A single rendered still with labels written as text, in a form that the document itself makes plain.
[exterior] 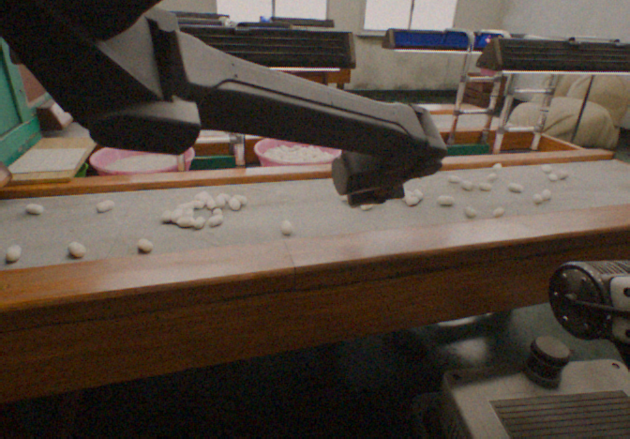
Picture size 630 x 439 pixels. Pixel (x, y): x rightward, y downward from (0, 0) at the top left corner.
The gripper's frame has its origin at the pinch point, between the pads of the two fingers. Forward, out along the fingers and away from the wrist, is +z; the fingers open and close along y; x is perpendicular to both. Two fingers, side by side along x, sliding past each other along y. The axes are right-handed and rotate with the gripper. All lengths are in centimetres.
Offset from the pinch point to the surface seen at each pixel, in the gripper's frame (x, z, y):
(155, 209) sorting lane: -4.9, 20.3, 39.2
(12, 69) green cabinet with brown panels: -49, 37, 74
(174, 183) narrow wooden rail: -12.8, 27.4, 35.3
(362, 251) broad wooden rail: 11.3, -3.9, 2.4
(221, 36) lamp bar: -32.4, -2.5, 23.4
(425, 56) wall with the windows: -321, 414, -328
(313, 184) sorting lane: -10.1, 25.9, 0.9
